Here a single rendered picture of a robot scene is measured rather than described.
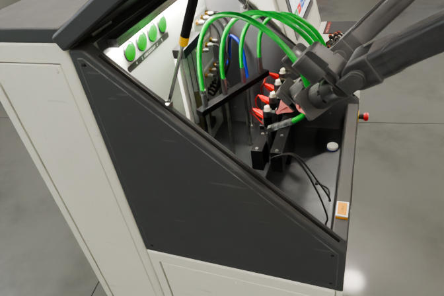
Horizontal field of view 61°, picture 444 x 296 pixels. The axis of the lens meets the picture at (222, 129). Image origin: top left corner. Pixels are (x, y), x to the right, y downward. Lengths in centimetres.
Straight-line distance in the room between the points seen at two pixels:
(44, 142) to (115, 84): 34
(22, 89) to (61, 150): 19
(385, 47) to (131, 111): 52
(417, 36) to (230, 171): 45
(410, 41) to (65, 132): 79
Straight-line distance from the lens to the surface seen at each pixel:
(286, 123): 99
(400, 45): 69
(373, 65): 71
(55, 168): 116
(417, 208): 243
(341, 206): 104
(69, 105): 95
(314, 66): 77
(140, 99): 82
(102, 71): 83
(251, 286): 118
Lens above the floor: 172
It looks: 35 degrees down
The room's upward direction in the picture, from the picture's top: 9 degrees counter-clockwise
